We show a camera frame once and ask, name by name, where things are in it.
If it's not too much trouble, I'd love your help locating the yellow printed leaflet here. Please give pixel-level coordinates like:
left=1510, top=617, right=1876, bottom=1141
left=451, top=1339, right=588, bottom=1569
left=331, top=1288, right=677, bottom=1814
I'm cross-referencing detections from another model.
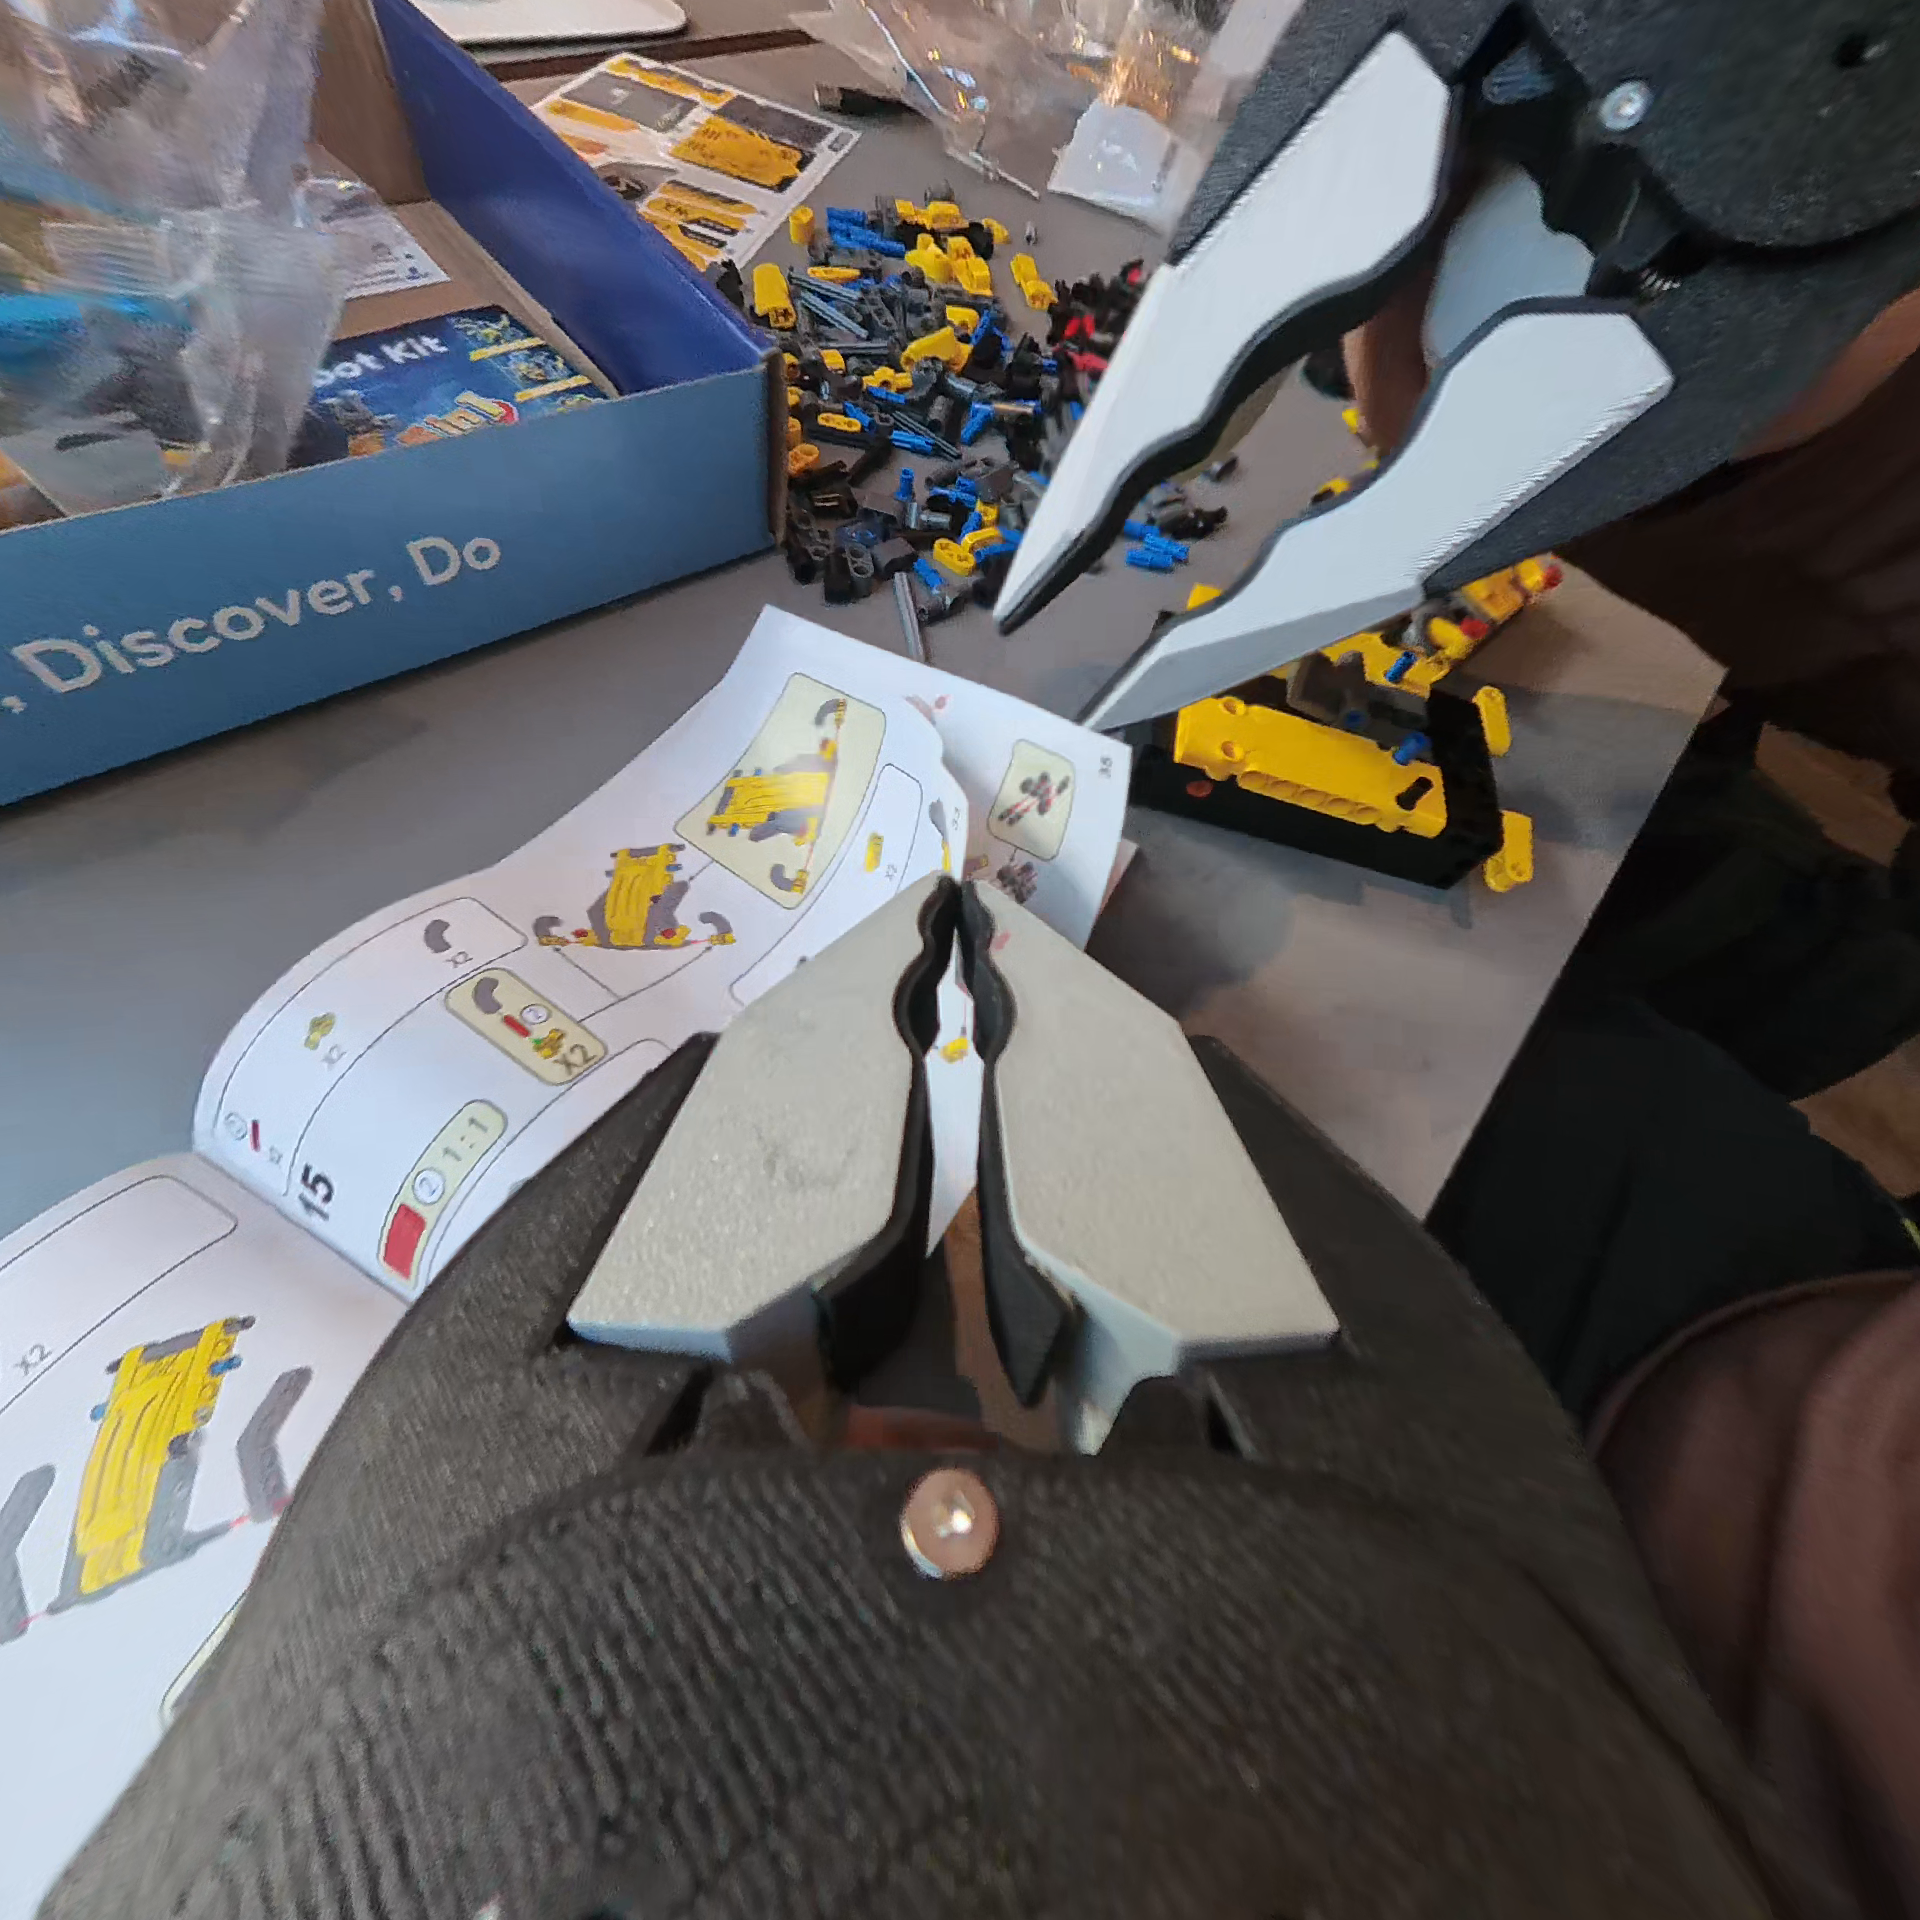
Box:
left=532, top=53, right=860, bottom=273

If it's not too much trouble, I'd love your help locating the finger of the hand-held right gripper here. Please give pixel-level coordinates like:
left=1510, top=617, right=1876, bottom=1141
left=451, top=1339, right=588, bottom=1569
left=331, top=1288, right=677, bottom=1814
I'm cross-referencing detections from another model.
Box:
left=995, top=30, right=1457, bottom=634
left=1077, top=305, right=1677, bottom=737

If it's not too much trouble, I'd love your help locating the black and yellow brick assembly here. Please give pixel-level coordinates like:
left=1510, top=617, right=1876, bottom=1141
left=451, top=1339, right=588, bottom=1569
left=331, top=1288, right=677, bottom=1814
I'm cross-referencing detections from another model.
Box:
left=1126, top=638, right=1536, bottom=896

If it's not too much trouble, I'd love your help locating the yellow and grey brick module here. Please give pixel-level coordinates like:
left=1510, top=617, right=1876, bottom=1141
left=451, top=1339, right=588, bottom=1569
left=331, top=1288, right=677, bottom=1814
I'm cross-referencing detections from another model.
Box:
left=1395, top=551, right=1565, bottom=663

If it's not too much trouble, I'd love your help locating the person's brown shirt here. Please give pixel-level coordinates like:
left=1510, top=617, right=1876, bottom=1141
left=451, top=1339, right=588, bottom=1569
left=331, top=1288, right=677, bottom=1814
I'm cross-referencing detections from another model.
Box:
left=1590, top=1275, right=1920, bottom=1920

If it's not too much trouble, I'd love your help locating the blue cardboard box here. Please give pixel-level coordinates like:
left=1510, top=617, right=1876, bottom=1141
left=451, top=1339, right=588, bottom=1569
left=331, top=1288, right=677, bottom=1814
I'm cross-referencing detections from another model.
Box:
left=0, top=0, right=788, bottom=811

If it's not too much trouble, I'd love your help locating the person's right forearm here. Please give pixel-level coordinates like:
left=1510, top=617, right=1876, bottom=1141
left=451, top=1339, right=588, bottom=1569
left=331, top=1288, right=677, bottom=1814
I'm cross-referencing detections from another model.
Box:
left=1558, top=299, right=1920, bottom=723

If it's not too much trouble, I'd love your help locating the person's right hand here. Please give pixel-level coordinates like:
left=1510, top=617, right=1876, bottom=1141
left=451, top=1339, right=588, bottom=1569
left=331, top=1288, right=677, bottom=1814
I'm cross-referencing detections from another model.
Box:
left=1339, top=306, right=1445, bottom=457

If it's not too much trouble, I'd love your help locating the pile of loose brick pieces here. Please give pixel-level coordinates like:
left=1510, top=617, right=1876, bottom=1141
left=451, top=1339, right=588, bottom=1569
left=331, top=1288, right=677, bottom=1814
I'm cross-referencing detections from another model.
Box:
left=718, top=192, right=1390, bottom=663

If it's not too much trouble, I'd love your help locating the instruction booklet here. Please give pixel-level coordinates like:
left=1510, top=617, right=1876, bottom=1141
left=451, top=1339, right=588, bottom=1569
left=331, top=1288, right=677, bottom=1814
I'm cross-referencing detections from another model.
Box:
left=0, top=608, right=1133, bottom=1787

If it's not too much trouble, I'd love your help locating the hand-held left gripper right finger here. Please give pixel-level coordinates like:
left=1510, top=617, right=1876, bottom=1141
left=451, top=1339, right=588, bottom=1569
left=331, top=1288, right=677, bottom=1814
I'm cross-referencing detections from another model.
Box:
left=957, top=881, right=1344, bottom=1457

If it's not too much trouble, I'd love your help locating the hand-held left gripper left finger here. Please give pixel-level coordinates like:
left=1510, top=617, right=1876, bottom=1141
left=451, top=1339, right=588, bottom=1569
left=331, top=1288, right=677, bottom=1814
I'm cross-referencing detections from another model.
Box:
left=565, top=874, right=963, bottom=1391

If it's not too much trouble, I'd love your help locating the white flat device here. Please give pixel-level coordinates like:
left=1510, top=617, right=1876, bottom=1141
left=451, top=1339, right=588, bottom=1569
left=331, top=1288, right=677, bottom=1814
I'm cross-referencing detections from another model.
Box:
left=412, top=0, right=684, bottom=45

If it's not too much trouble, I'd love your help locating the clear bag of blue parts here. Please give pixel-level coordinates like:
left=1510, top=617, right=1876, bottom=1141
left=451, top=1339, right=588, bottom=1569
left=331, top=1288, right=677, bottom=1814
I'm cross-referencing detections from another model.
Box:
left=0, top=0, right=377, bottom=497

